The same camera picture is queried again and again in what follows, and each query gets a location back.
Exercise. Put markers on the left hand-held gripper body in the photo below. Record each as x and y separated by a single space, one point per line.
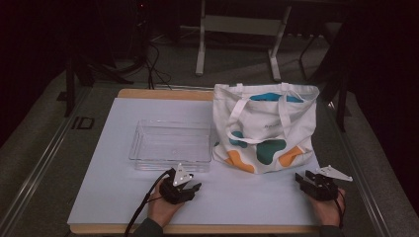
174 192

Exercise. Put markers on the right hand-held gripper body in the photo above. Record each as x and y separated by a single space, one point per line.
324 189

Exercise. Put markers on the clear plastic tray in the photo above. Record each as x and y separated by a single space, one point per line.
171 144

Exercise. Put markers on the white tote bag coloured blotches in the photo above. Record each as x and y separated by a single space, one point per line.
270 128

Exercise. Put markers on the person's left hand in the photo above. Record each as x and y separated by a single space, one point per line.
161 209

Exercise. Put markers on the person's right hand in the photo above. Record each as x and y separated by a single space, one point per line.
327 210

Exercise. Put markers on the white table mat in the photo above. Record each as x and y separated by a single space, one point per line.
108 184

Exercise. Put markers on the black stand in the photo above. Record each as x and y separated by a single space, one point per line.
69 89
342 105

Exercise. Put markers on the metal floor rail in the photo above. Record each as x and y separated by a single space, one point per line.
362 177
39 171

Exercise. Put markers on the white metal stand frame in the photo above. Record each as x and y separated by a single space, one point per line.
240 24

